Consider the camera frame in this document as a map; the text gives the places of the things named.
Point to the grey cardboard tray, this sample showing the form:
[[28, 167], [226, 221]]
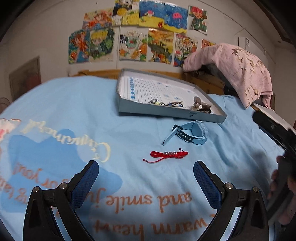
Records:
[[140, 92]]

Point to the orange-haired girl drawing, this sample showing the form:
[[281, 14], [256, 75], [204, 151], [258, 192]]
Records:
[[78, 47]]

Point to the turtle landscape drawing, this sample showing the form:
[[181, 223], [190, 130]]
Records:
[[160, 46]]

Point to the wooden bed frame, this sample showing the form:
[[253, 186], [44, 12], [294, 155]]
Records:
[[209, 84]]

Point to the yellow moon drawing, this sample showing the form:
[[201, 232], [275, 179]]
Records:
[[125, 13]]

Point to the right hand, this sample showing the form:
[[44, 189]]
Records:
[[281, 197]]

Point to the blond boy drawing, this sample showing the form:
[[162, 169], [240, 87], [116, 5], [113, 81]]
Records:
[[101, 45]]

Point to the fish and cup drawing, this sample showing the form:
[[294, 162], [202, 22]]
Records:
[[133, 44]]

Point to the light blue printed bedsheet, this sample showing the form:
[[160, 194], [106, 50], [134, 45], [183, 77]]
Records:
[[144, 190]]

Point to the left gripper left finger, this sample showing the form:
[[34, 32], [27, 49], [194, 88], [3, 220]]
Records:
[[40, 222]]

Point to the light blue wristwatch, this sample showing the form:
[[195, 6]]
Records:
[[192, 132]]

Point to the mermaid girl drawing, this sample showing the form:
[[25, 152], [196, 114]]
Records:
[[99, 19]]

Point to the pink floral blanket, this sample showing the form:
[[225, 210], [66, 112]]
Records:
[[244, 71]]

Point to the blue sea drawing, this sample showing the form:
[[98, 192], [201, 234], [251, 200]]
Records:
[[165, 16]]

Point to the colourful crowd drawing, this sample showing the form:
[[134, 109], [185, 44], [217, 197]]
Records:
[[184, 46]]

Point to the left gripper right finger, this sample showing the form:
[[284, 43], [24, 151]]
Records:
[[251, 222]]

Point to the red-haired character drawing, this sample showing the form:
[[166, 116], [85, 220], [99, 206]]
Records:
[[199, 19]]

